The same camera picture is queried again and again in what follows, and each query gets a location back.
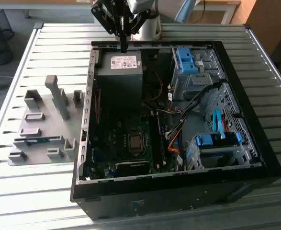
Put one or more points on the blue plastic drive latch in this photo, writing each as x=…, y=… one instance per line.
x=185, y=60

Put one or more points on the black RAM slot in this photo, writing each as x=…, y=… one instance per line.
x=152, y=141

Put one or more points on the black open PC case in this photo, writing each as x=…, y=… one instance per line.
x=154, y=196

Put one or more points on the grey plastic parts rack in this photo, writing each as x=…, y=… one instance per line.
x=44, y=148

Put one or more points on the grey metal disk bay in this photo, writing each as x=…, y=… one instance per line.
x=226, y=153

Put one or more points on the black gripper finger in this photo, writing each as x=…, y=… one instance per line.
x=140, y=21
x=104, y=20

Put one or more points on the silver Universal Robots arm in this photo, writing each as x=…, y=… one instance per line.
x=149, y=28

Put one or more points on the green motherboard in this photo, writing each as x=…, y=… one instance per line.
x=111, y=134

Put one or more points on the hard disk in blue carrier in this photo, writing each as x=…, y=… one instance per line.
x=207, y=140

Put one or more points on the brown wooden cabinet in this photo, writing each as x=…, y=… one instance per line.
x=269, y=24

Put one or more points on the grey metal drive cage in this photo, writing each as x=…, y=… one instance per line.
x=195, y=83

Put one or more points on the silver CPU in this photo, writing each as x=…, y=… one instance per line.
x=135, y=141

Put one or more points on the grey framed desk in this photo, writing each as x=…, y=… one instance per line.
x=47, y=6

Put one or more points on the CPU socket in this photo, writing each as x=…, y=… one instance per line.
x=137, y=151

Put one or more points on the white framed wooden desk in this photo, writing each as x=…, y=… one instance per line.
x=216, y=7

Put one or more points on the grey power supply unit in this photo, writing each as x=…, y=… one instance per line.
x=118, y=81

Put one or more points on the black graphics card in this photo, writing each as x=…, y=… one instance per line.
x=133, y=166

